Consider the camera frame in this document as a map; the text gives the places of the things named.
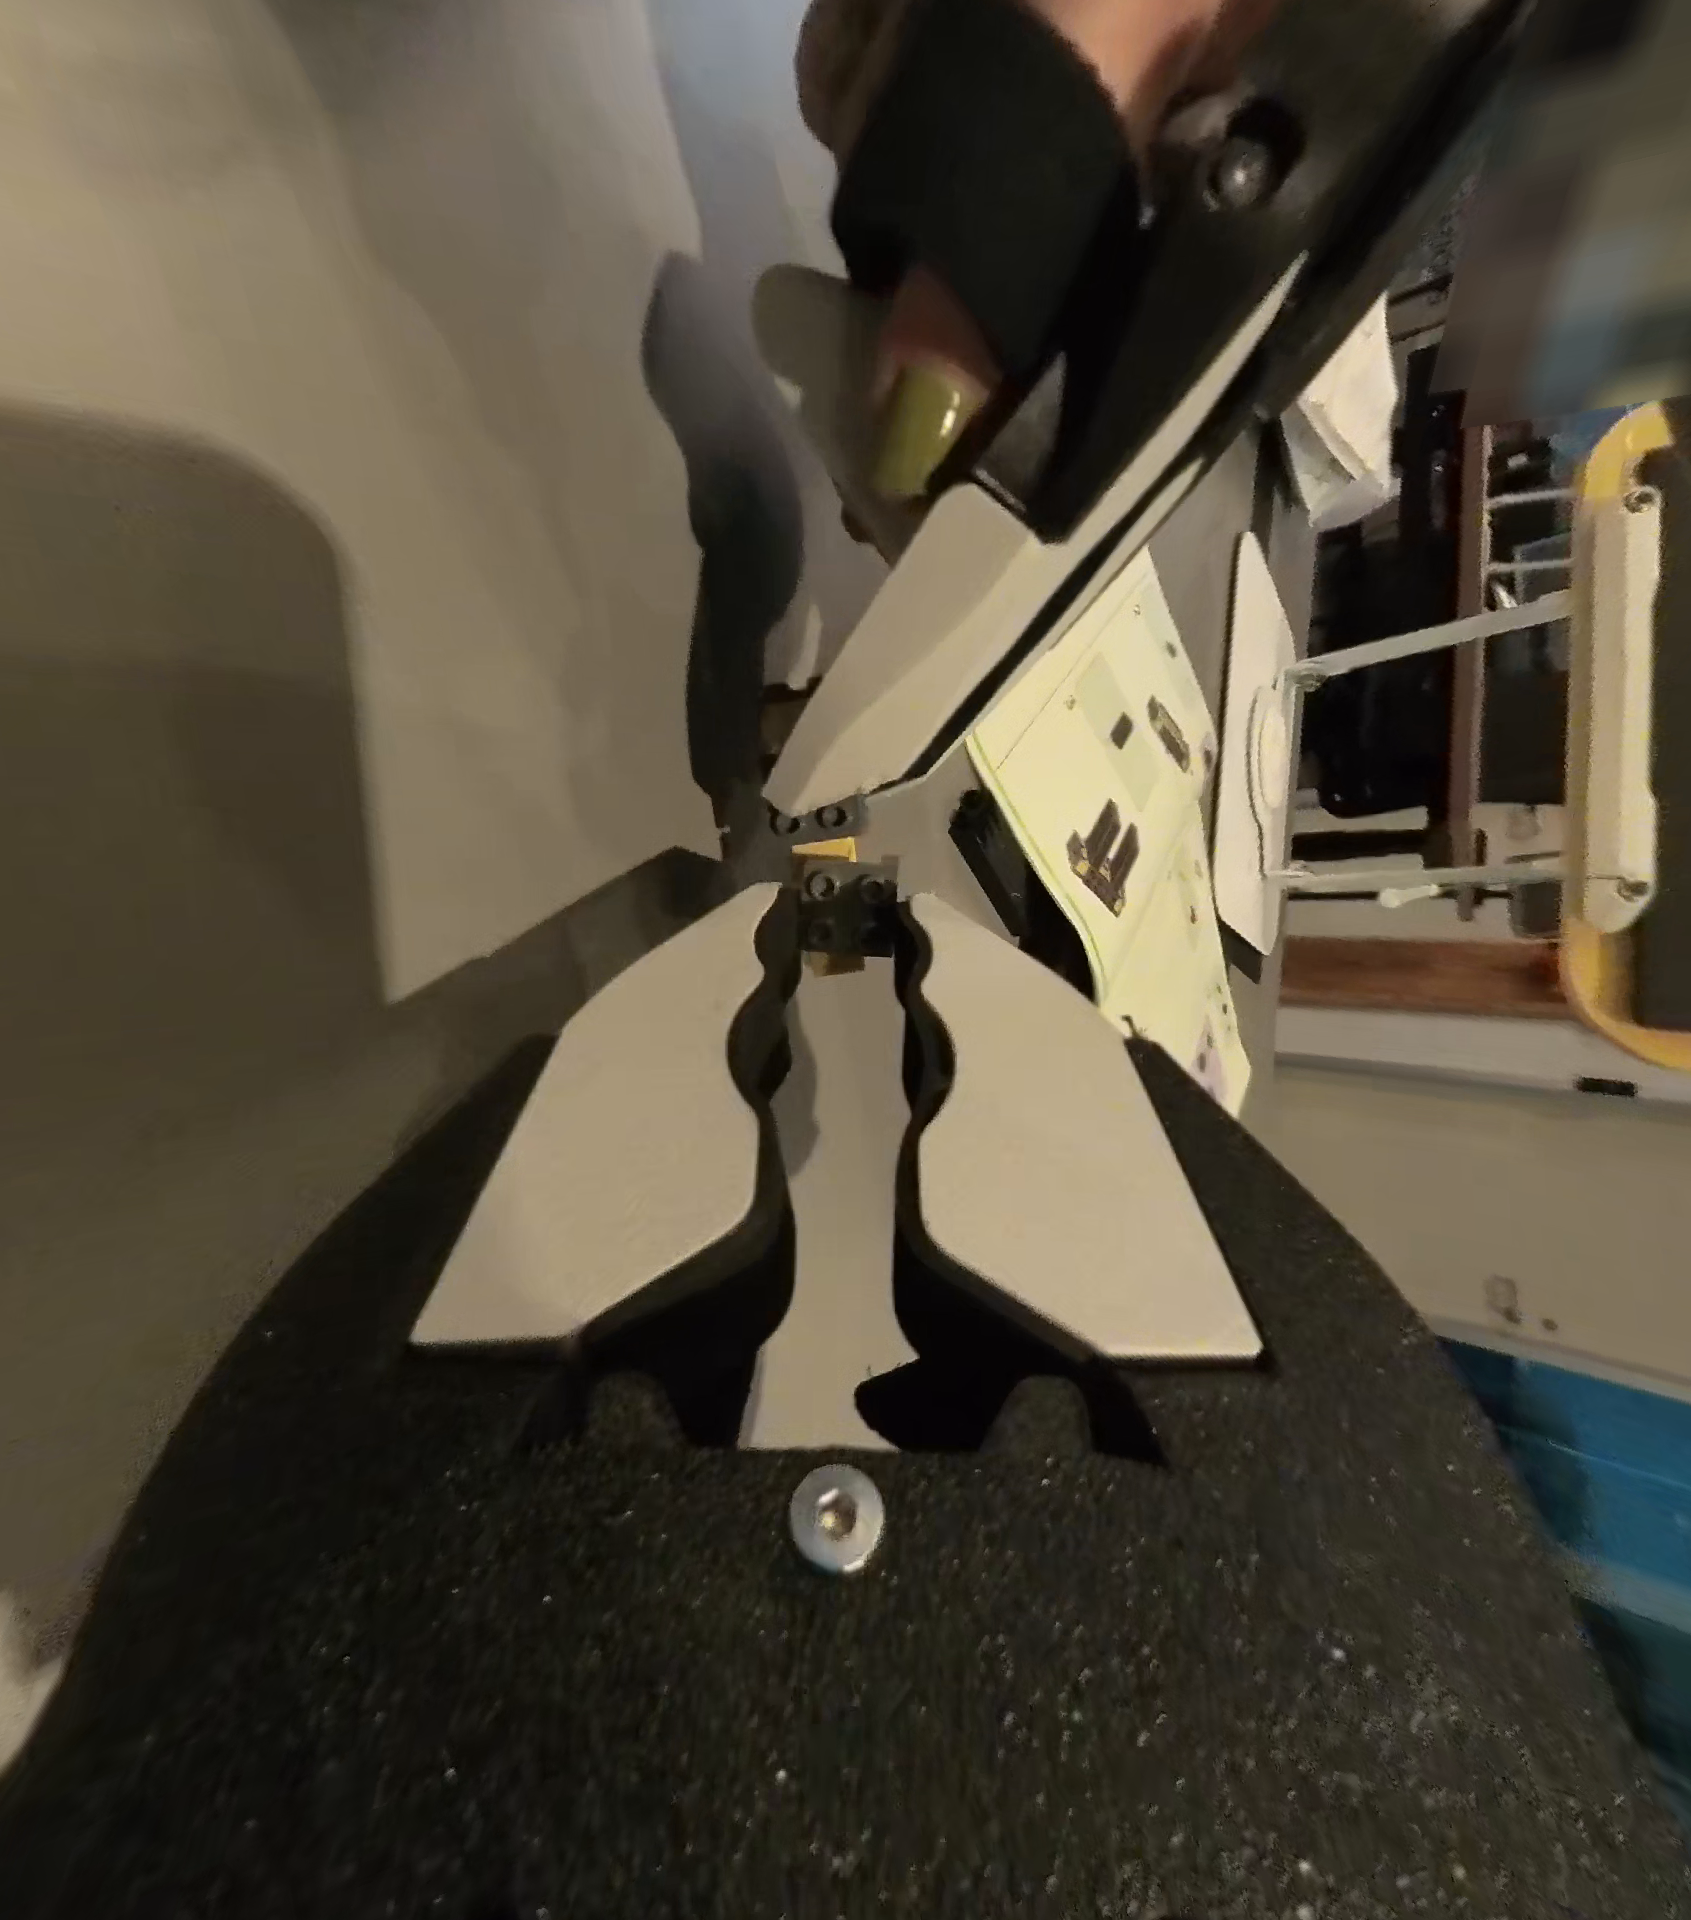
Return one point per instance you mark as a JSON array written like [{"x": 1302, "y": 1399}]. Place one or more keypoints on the black office chair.
[{"x": 1386, "y": 719}]

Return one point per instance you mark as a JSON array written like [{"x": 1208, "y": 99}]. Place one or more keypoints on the person's left forearm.
[{"x": 821, "y": 74}]

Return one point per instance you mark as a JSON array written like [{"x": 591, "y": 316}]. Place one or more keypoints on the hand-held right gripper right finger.
[{"x": 1071, "y": 1185}]

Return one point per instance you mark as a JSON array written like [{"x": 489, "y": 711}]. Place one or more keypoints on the grey wooden-edged panel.
[{"x": 1460, "y": 1169}]

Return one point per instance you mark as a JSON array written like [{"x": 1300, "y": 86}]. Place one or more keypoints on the person's left hand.
[{"x": 920, "y": 427}]

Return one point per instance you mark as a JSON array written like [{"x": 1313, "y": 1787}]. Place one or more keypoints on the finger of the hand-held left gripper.
[{"x": 935, "y": 661}]

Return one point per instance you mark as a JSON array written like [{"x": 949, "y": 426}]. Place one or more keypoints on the brick instruction booklet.
[{"x": 1175, "y": 932}]

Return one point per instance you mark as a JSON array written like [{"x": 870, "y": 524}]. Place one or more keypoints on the blue bin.
[{"x": 1657, "y": 1500}]

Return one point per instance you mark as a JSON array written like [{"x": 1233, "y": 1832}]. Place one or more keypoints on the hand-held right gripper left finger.
[{"x": 605, "y": 1156}]

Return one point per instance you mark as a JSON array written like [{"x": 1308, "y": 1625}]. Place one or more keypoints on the black brick assembly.
[{"x": 993, "y": 869}]

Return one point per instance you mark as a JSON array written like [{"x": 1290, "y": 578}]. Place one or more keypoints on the dark grey square brick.
[{"x": 846, "y": 896}]

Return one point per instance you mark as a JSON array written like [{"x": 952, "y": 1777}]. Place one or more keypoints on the white paper bag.
[{"x": 1334, "y": 435}]

